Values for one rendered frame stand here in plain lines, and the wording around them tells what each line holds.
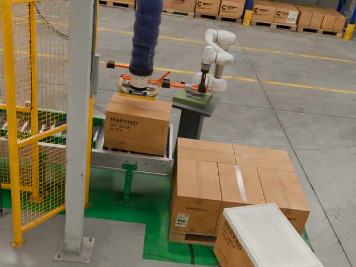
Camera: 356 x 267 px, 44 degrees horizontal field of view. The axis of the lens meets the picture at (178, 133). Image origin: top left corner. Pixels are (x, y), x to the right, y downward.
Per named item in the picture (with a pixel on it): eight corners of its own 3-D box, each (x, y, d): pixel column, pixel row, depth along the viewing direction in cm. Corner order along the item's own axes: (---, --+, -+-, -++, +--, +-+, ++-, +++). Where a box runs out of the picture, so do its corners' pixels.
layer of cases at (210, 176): (170, 229, 398) (177, 195, 378) (172, 167, 484) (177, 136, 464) (297, 243, 406) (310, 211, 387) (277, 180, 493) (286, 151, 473)
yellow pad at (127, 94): (118, 95, 403) (119, 90, 401) (119, 91, 412) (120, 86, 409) (154, 100, 406) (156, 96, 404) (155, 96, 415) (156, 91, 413)
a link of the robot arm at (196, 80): (190, 87, 502) (193, 69, 491) (206, 89, 502) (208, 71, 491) (189, 92, 488) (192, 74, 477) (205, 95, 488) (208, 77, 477)
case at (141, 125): (103, 146, 426) (105, 110, 407) (110, 126, 461) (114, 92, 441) (163, 156, 427) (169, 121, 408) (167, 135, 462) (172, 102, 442)
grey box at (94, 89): (69, 91, 313) (70, 52, 299) (70, 88, 318) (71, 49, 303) (96, 95, 315) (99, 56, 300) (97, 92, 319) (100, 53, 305)
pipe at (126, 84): (119, 91, 403) (119, 85, 400) (122, 80, 425) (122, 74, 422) (155, 96, 406) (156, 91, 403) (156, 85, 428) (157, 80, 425)
